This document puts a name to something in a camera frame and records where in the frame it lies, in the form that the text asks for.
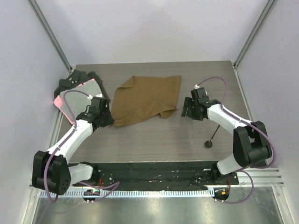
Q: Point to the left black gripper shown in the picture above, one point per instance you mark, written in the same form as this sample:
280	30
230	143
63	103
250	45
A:
110	119

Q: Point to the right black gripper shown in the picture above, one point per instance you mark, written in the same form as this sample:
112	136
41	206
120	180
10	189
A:
188	102

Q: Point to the brown cloth napkin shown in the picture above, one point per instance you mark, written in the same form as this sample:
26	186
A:
141	98

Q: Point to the black spoon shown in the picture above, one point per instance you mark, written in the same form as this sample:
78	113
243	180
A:
208	143

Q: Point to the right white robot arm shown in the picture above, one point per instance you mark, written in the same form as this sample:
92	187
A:
250	143

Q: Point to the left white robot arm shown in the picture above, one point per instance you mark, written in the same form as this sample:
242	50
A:
51	170

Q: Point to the grey cloth napkin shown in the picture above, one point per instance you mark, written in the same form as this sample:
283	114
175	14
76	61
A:
79	98

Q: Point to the pink cloth napkin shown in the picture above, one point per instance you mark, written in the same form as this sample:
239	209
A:
61	105

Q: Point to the black cloth pile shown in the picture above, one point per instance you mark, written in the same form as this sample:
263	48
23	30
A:
79	77

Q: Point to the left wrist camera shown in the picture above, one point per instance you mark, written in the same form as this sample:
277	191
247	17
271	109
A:
90	97

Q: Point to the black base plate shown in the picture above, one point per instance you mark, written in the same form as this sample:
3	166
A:
158	176

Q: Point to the white slotted cable duct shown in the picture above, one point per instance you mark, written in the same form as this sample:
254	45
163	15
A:
84	193

